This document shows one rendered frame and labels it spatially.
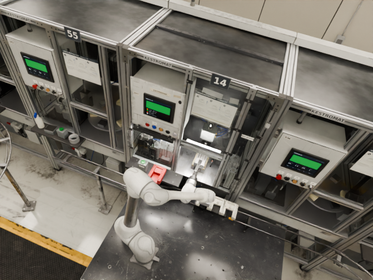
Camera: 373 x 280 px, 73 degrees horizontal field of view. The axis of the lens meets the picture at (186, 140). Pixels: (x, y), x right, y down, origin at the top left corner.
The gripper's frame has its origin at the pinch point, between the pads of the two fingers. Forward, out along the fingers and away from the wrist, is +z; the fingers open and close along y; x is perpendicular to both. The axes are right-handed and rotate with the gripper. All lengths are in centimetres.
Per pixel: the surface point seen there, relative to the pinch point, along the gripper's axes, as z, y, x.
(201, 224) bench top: -37, -36, -20
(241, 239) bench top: -36, -36, -59
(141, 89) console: -9, 71, 54
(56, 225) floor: -70, -104, 128
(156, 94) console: -9, 71, 42
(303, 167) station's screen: -12, 53, -73
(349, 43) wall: 350, 12, -159
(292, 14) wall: 350, 32, -51
